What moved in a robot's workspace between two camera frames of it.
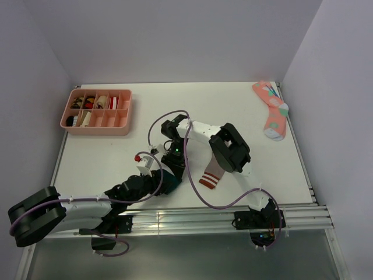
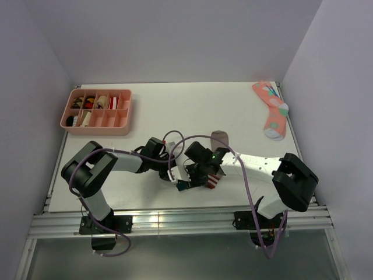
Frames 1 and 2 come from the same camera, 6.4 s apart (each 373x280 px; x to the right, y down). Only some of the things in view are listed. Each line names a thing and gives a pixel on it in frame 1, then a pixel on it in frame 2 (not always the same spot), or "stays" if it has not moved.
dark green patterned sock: x=169 y=182 to x=182 y=185
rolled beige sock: x=85 y=122 stays
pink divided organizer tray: x=99 y=112 stays
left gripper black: x=155 y=180 to x=164 y=175
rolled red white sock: x=113 y=101 stays
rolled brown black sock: x=77 y=103 stays
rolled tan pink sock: x=101 y=102 stays
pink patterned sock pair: x=275 y=123 stays
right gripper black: x=176 y=165 to x=194 y=182
